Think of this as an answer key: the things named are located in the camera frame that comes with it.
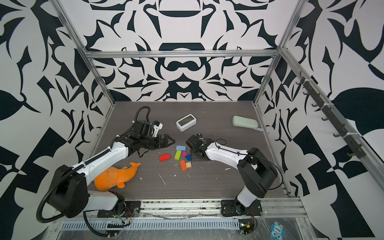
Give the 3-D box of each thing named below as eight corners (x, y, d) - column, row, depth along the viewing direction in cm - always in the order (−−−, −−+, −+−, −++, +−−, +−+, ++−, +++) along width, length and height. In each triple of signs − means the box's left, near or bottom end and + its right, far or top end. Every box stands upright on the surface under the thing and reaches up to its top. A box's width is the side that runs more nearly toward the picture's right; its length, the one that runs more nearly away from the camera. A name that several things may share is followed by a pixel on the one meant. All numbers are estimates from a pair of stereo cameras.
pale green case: (231, 124, 109) (232, 122, 107) (232, 117, 113) (233, 114, 111) (256, 129, 106) (258, 127, 104) (256, 122, 111) (258, 119, 108)
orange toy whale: (98, 189, 81) (92, 186, 76) (107, 167, 88) (101, 162, 83) (133, 189, 81) (129, 186, 76) (139, 167, 89) (135, 162, 83)
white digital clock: (181, 133, 103) (180, 129, 100) (174, 125, 108) (174, 122, 104) (197, 123, 109) (198, 119, 106) (191, 116, 113) (191, 112, 110)
